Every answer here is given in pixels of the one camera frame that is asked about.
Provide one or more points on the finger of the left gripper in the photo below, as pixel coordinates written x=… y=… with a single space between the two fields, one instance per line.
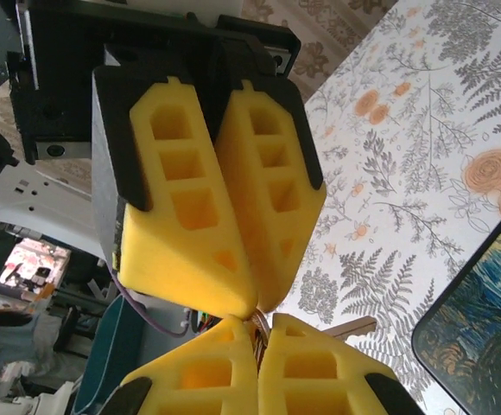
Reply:
x=302 y=216
x=181 y=242

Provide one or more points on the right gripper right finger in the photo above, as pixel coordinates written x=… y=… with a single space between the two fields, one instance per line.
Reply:
x=354 y=389

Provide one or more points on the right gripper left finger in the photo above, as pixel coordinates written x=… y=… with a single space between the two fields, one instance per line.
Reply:
x=155 y=389

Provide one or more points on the black box with painting print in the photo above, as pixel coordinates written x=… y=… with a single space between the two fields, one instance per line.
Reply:
x=483 y=324

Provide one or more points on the teal container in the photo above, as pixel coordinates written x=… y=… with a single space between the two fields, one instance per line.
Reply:
x=103 y=359

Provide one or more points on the floral table cover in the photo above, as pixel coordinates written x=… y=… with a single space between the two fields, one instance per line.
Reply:
x=406 y=173

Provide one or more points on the person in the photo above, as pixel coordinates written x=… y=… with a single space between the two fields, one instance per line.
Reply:
x=0 y=346

